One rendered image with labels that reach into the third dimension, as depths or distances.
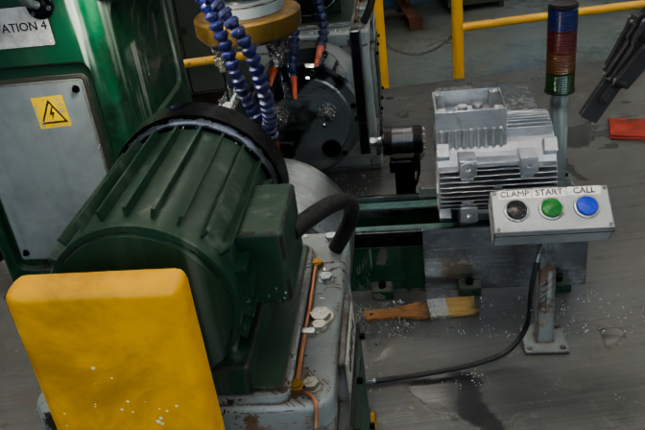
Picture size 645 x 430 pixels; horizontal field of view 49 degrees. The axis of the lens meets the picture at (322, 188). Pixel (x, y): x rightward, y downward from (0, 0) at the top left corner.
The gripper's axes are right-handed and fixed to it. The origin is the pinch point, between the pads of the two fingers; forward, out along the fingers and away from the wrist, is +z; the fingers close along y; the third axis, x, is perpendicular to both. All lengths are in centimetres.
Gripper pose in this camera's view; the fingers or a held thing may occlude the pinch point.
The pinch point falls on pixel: (599, 100)
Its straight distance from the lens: 125.2
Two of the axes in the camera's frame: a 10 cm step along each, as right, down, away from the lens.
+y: -0.9, 4.8, -8.7
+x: 9.1, 3.9, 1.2
